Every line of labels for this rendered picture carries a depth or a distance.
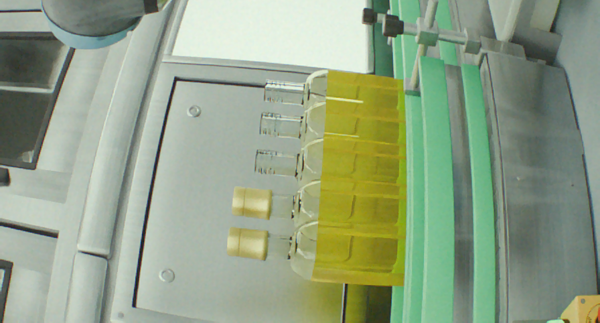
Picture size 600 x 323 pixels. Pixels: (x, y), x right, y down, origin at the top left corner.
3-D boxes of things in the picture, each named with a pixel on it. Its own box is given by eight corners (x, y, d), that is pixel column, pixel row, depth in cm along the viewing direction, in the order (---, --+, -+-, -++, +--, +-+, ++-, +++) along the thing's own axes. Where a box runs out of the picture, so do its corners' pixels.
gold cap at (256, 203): (273, 183, 93) (235, 179, 93) (270, 204, 91) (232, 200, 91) (270, 205, 96) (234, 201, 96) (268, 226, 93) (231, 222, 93)
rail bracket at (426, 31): (461, 89, 102) (371, 75, 101) (485, 1, 88) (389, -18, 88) (463, 106, 100) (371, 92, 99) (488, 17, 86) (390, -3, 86)
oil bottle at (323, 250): (459, 252, 94) (288, 240, 93) (471, 228, 90) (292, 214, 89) (459, 289, 90) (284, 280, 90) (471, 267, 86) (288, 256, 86)
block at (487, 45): (507, 88, 100) (463, 79, 100) (523, 41, 93) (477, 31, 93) (511, 107, 98) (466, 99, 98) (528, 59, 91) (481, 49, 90)
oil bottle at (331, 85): (453, 112, 108) (301, 92, 108) (461, 86, 104) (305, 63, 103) (455, 143, 105) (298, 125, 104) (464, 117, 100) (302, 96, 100)
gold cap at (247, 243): (265, 260, 91) (228, 255, 91) (268, 230, 91) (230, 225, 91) (265, 262, 88) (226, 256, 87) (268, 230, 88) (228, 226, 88)
